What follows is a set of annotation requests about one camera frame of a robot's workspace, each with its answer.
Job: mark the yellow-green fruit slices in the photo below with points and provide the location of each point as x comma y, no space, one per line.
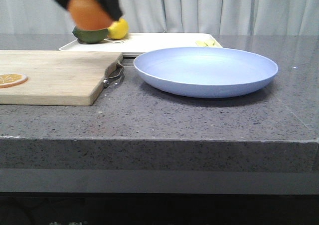
205,43

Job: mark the wooden cutting board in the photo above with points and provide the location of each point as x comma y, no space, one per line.
56,77

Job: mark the orange fruit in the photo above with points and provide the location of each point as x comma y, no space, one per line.
89,14

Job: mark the metal cutting board handle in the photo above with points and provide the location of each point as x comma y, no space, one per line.
112,73

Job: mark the cream white tray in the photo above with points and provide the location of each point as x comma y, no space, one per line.
135,44

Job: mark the yellow lemon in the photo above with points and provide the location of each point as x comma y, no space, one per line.
118,29

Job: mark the white curtain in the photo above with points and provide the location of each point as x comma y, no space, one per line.
215,17

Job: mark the orange slice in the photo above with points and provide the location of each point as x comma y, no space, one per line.
13,79

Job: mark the light blue plate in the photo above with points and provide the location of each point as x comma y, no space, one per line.
205,72

